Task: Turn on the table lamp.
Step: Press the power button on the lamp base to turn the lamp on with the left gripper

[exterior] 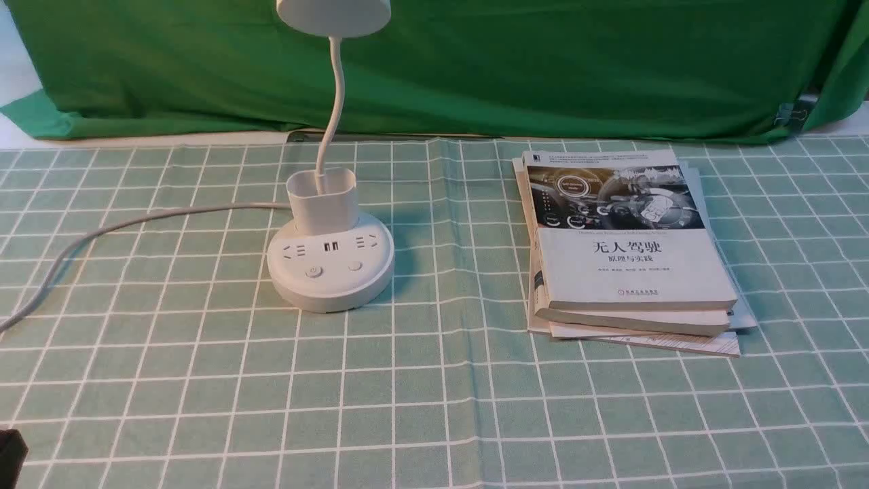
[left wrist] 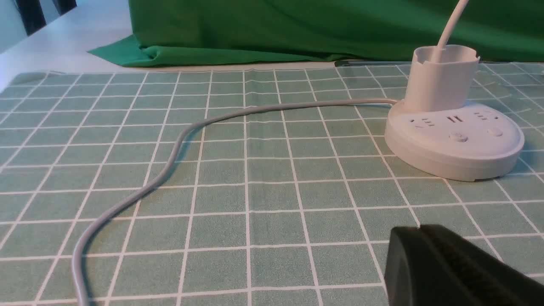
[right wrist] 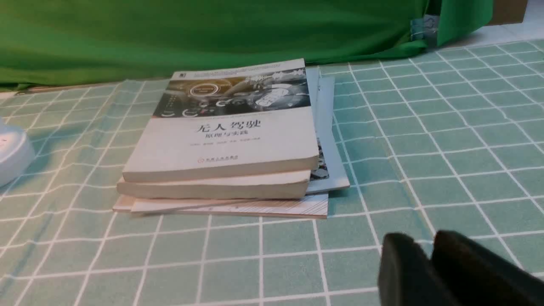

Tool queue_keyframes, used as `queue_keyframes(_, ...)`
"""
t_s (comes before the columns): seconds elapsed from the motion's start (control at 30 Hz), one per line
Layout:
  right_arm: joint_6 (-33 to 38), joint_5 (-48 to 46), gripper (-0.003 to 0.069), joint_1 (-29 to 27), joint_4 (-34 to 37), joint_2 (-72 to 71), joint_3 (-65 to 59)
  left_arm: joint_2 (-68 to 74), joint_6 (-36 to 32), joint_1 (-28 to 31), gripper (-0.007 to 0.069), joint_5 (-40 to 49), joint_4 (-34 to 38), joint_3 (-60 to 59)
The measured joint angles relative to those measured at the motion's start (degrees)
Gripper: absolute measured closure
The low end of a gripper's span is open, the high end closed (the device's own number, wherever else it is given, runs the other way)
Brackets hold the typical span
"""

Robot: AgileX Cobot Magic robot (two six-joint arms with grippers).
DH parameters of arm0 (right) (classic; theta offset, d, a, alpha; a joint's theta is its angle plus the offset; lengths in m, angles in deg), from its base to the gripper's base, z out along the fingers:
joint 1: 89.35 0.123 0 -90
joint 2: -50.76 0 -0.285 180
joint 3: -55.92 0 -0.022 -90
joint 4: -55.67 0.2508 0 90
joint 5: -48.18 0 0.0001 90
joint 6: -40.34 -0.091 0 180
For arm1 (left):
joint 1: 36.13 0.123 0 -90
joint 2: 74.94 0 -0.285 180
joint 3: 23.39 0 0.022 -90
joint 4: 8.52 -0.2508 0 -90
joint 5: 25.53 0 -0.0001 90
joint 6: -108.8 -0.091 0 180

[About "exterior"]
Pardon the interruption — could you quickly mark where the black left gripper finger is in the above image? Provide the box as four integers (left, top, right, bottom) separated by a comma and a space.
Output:
0, 429, 30, 489

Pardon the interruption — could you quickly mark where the white desk lamp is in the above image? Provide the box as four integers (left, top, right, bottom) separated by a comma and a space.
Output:
267, 1, 395, 313

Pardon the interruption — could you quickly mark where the green checkered tablecloth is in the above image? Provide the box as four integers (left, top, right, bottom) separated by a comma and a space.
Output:
1, 135, 868, 488

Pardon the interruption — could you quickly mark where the green backdrop cloth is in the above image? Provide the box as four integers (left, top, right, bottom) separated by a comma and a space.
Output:
2, 1, 867, 143

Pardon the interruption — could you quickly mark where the top white book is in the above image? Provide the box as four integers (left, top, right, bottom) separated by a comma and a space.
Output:
522, 150, 739, 312

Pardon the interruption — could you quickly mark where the bottom white patterned book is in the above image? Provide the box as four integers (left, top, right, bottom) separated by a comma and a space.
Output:
528, 261, 741, 358

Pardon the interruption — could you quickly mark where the metal binder clip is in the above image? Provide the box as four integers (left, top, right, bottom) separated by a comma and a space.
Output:
773, 102, 812, 131

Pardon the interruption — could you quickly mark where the grey lamp power cable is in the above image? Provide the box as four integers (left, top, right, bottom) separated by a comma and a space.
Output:
0, 202, 293, 333

